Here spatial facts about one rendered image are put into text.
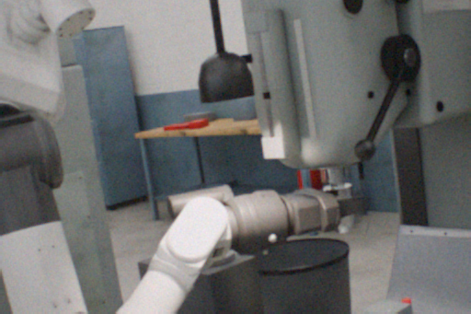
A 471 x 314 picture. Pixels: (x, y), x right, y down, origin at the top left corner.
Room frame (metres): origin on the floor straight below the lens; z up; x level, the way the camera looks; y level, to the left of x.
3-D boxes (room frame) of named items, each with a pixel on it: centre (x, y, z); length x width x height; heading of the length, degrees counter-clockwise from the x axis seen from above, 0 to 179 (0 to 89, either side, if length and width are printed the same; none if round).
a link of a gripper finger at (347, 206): (1.14, -0.11, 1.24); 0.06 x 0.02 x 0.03; 111
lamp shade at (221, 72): (1.00, 0.04, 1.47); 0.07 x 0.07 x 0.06
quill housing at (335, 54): (1.17, -0.11, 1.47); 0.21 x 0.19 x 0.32; 44
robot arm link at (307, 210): (1.14, -0.02, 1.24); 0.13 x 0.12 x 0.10; 21
